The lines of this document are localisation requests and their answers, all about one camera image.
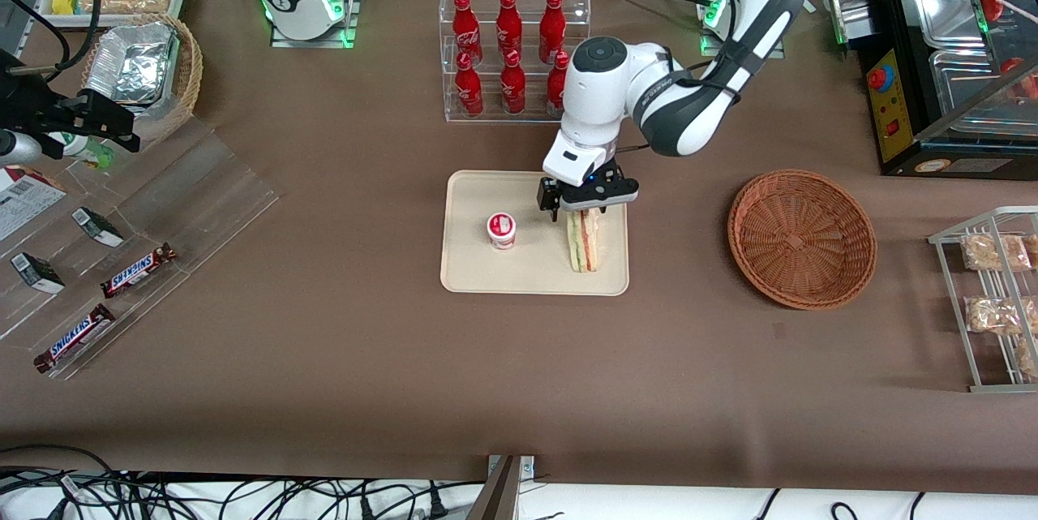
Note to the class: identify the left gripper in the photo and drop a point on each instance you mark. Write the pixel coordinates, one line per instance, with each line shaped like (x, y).
(602, 189)

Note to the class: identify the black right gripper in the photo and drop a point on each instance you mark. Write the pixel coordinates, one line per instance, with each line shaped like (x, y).
(40, 110)

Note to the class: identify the triangle sandwich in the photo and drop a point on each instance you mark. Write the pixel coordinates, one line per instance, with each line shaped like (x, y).
(582, 244)

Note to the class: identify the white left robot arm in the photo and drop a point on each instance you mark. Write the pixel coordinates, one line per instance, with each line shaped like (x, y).
(689, 106)

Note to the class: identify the beige plastic tray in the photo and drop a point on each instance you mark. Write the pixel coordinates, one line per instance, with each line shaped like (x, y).
(535, 268)

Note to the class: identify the tan wicker basket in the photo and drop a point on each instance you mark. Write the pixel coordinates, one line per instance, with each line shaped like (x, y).
(192, 70)

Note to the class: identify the brown round wicker basket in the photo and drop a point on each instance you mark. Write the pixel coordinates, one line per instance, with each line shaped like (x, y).
(799, 240)

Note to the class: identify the steel warmer tray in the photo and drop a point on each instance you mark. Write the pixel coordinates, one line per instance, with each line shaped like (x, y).
(941, 9)
(965, 90)

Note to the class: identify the green white small bottle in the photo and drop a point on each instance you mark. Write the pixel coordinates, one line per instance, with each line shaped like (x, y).
(89, 151)

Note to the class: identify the stacked aluminium foil trays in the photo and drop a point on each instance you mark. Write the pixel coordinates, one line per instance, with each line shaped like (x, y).
(134, 62)

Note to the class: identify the red white yogurt cup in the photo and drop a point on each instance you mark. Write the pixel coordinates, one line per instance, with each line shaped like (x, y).
(501, 232)

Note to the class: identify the clear acrylic bottle rack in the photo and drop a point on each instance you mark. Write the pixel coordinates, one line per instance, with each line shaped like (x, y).
(527, 118)

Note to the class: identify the small black white box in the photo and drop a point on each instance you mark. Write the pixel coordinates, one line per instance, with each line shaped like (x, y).
(37, 273)
(97, 226)

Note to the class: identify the printed white carton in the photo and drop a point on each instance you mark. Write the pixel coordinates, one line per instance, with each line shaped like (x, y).
(24, 199)

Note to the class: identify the red cola bottle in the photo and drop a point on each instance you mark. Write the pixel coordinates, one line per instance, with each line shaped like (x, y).
(552, 27)
(555, 86)
(468, 90)
(465, 29)
(508, 25)
(512, 88)

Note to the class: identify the clear acrylic step stand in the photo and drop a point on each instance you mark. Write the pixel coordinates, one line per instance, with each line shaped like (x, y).
(211, 195)

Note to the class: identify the snickers chocolate bar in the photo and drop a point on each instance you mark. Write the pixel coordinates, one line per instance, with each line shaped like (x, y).
(138, 270)
(75, 338)

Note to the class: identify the black food warmer appliance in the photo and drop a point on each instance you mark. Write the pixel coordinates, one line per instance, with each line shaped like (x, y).
(924, 147)

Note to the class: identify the clear bag brown snacks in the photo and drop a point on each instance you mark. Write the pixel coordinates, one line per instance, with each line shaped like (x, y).
(996, 252)
(1033, 249)
(996, 315)
(1030, 358)

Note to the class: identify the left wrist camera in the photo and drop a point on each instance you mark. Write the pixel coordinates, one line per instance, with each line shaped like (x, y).
(604, 191)

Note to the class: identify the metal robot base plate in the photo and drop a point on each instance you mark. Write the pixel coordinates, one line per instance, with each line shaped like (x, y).
(349, 17)
(709, 13)

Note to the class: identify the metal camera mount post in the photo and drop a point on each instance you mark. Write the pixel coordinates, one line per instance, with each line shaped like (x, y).
(507, 496)

